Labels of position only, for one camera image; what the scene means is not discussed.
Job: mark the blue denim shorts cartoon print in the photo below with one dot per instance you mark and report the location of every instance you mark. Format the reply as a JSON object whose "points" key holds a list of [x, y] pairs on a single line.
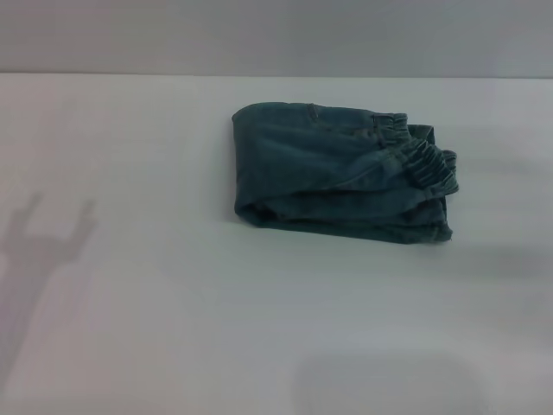
{"points": [[337, 181]]}

